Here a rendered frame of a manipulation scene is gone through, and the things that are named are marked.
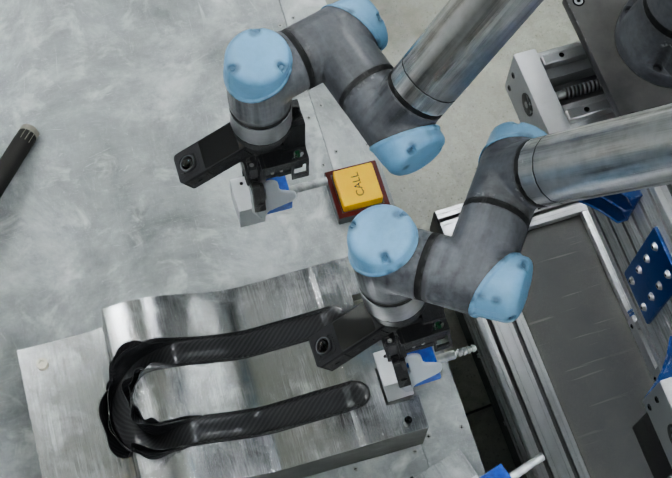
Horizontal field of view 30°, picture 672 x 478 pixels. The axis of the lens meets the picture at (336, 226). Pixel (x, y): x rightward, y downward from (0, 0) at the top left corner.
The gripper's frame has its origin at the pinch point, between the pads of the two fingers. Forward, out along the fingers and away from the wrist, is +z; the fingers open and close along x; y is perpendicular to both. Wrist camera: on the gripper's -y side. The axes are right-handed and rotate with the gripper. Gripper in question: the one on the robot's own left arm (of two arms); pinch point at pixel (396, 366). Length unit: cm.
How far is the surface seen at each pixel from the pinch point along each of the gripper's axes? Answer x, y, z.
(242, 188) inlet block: 28.4, -12.2, -7.5
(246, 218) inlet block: 25.5, -13.0, -4.5
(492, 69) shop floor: 101, 45, 88
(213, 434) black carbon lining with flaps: -1.3, -24.9, -0.3
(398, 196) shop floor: 76, 14, 87
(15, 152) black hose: 50, -43, -3
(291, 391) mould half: 2.6, -14.1, 3.3
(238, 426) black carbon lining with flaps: -0.4, -21.8, 1.9
